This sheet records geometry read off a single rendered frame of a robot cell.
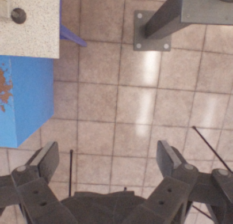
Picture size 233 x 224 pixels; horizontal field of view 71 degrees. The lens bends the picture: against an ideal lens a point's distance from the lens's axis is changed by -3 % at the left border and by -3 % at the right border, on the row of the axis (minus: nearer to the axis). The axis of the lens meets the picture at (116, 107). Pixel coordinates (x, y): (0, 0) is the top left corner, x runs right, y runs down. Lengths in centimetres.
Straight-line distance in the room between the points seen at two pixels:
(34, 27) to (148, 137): 125
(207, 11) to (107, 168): 149
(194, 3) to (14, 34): 61
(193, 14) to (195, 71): 106
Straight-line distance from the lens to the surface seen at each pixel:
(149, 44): 143
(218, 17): 58
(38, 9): 73
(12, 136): 103
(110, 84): 142
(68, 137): 161
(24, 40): 74
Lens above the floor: 141
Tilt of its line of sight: 75 degrees down
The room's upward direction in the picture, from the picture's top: 175 degrees clockwise
